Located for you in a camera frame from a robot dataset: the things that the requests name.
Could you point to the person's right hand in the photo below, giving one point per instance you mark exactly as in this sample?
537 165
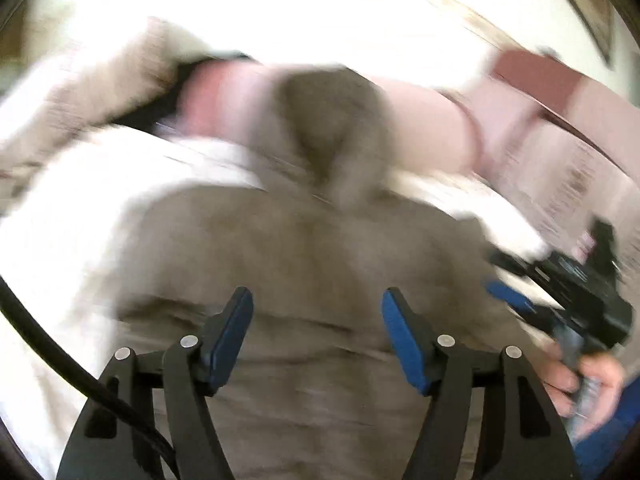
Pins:
607 385

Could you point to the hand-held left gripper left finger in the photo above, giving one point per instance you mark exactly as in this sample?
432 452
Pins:
230 340

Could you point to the white bed sheet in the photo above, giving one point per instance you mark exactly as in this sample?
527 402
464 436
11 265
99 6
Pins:
75 220

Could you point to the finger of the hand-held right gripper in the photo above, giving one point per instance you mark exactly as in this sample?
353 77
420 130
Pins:
517 265
515 300

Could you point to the large striped floral cushion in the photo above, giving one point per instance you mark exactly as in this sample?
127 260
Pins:
575 180

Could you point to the brown wall frame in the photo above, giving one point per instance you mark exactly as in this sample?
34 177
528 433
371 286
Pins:
595 15

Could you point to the person's right forearm blue sleeve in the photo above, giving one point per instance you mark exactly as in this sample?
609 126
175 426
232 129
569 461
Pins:
612 440

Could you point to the grey-brown hooded jacket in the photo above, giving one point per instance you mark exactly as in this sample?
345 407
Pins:
310 260

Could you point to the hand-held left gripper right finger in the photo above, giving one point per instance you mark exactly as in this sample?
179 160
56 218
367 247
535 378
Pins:
400 340

